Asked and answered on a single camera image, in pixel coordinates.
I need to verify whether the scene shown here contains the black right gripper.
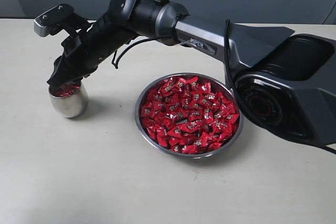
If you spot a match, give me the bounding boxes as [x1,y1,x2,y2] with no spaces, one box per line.
[47,14,137,88]

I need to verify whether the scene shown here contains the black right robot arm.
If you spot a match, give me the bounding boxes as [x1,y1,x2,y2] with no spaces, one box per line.
[48,0,335,146]

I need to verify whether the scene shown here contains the shiny steel cup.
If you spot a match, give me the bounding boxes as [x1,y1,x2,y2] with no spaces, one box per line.
[48,83,89,118]

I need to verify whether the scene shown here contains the pile of red wrapped candies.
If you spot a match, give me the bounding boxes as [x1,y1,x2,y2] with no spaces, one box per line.
[139,76,240,155]

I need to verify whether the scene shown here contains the round steel plate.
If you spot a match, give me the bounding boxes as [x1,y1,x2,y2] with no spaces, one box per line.
[134,72,245,159]

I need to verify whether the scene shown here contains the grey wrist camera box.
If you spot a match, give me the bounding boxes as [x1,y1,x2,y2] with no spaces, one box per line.
[34,4,90,37]

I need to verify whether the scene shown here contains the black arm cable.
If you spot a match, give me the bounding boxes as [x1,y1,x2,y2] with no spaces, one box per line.
[110,0,336,154]

